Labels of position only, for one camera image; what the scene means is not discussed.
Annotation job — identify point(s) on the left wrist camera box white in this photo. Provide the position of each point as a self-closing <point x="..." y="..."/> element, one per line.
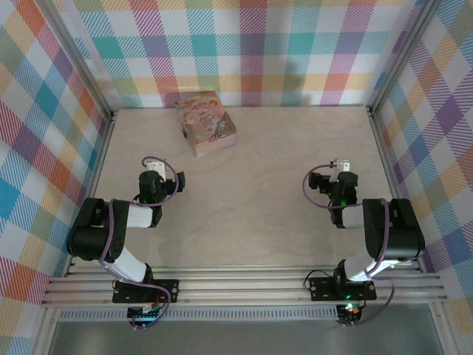
<point x="155" y="166"/>

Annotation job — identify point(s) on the pink illustrated book-shaped box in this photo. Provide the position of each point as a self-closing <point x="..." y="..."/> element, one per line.
<point x="207" y="122"/>

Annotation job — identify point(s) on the aluminium side rail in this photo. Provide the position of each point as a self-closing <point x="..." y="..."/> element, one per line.
<point x="94" y="185"/>
<point x="388" y="166"/>

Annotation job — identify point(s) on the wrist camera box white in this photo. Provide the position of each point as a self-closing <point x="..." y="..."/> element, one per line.
<point x="341" y="163"/>
<point x="155" y="166"/>

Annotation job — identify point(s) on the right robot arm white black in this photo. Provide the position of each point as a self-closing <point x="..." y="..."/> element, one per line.
<point x="391" y="229"/>

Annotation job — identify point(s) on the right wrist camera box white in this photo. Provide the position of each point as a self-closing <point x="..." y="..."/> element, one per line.
<point x="341" y="163"/>

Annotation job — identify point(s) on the aluminium frame post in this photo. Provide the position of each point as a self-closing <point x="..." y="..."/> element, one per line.
<point x="402" y="55"/>
<point x="78" y="55"/>

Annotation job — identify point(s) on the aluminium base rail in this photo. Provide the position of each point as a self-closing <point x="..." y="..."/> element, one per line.
<point x="240" y="286"/>

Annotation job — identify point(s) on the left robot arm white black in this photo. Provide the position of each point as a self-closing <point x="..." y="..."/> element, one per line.
<point x="122" y="262"/>

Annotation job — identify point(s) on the small black padlock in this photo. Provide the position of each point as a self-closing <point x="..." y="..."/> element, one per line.
<point x="183" y="132"/>

